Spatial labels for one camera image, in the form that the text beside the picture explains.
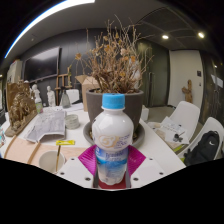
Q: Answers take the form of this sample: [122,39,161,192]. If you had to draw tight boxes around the printed white paper sheets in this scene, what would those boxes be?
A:
[24,107,67,144]

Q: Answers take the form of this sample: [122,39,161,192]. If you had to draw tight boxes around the white blue-capped drink bottle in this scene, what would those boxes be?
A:
[91,93,135,186]

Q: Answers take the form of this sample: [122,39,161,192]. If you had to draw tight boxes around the white cabinet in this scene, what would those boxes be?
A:
[6,59,24,84]

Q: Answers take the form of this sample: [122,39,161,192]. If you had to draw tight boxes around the small yellow tag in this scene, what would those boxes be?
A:
[55,139,76,146]

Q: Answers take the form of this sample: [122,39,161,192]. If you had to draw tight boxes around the long ceiling light panel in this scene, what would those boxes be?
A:
[4,0,96,59]

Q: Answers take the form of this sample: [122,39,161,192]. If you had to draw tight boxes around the white plastic chair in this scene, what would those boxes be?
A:
[178,116,224,164]
[166,100,201,141]

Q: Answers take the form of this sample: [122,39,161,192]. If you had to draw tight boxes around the black backpack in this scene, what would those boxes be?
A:
[183,130,221,167]

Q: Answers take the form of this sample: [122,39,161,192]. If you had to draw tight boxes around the light wooden board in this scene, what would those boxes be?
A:
[3,134,88,168]

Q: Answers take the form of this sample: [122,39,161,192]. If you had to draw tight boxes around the white paper pile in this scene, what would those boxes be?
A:
[148,116,189,149]

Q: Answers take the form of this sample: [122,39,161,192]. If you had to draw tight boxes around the small white box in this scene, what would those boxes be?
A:
[139,104,150,123]

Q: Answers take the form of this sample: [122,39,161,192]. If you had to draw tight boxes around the brown cardboard box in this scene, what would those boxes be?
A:
[74,74,101,113]

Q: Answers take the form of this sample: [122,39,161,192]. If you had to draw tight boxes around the wooden easel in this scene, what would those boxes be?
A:
[54,64,73,106]

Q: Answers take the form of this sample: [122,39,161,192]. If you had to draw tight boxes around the dried plant in grey pot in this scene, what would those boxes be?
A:
[74,14,155,133]

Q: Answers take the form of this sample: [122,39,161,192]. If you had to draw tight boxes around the white plaster bust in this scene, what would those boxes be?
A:
[46,85,57,108]
[31,83,43,104]

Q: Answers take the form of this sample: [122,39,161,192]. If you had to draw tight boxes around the thin wooden stick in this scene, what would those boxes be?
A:
[54,144,62,173]

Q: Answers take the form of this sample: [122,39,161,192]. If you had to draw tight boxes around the brown carved root sculpture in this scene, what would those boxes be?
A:
[4,79,38,138]

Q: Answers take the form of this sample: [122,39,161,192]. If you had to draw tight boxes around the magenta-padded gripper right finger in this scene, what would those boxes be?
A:
[125,144,169,190]

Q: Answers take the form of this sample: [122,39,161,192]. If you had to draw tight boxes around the black wall screen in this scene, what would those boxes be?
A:
[22,45,62,83]

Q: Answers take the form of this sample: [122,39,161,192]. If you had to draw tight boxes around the clear spray bottle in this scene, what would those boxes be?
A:
[59,87,72,108]

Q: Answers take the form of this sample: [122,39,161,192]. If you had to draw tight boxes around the grey round plant saucer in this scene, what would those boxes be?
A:
[82,120,146,149]

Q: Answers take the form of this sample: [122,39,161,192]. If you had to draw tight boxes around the white spray bottle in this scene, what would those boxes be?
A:
[34,96,44,114]

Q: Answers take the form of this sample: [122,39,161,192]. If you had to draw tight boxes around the wooden figure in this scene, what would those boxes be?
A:
[181,79,194,104]

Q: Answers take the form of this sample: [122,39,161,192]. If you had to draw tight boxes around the flat round red coaster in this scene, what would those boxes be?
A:
[98,179,132,190]

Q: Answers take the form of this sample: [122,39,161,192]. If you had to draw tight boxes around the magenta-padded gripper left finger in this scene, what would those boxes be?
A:
[56,144,99,190]

